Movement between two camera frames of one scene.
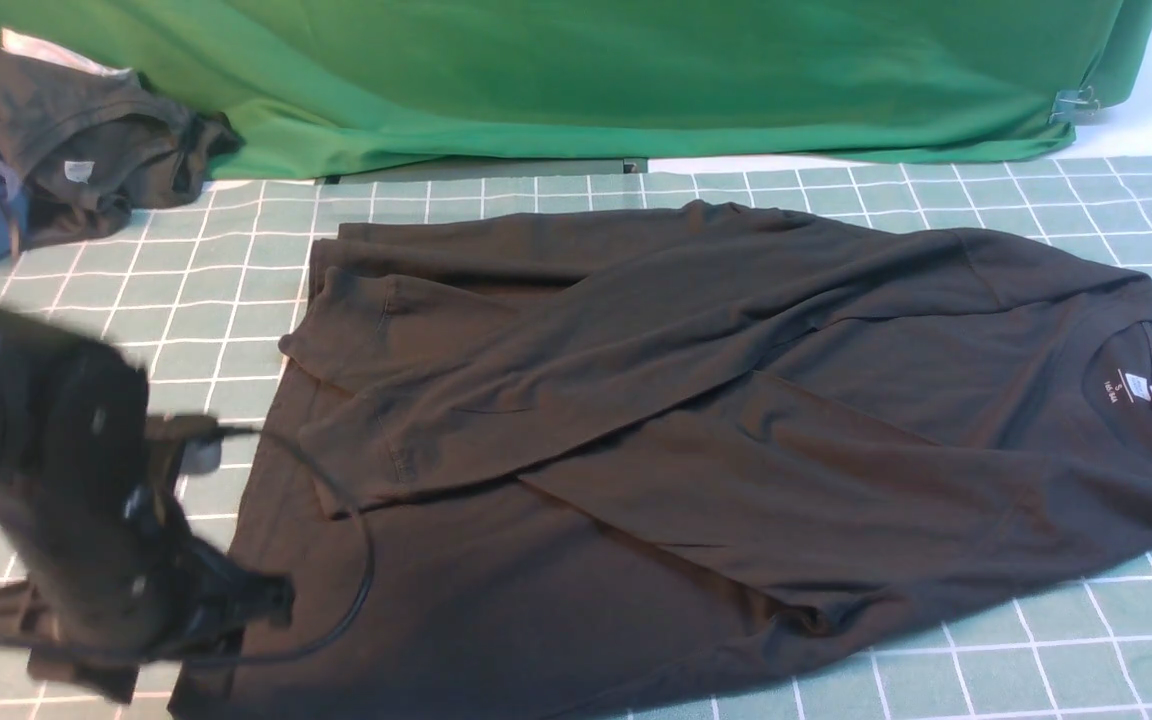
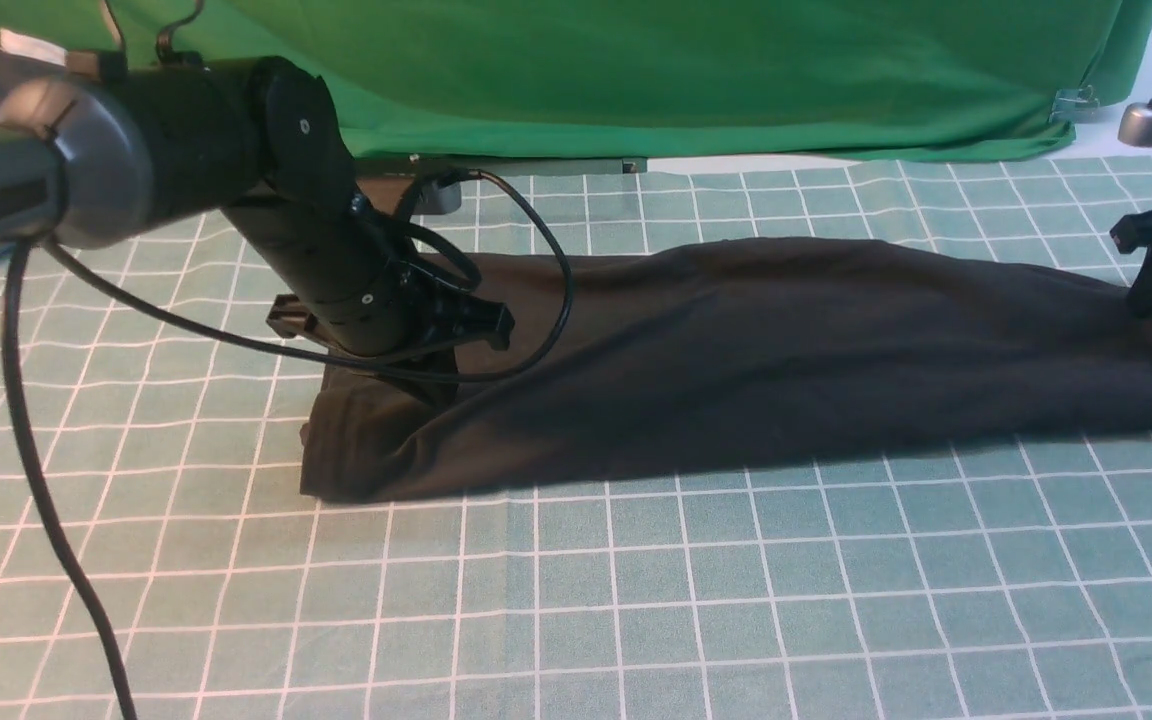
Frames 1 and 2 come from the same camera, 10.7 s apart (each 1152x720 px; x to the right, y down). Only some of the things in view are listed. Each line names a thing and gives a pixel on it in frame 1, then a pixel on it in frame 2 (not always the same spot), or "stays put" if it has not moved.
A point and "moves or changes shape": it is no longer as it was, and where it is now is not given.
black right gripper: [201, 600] to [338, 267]
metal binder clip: [1073, 105] stays put
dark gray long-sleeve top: [579, 465] moves or changes shape
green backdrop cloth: [312, 87] stays put
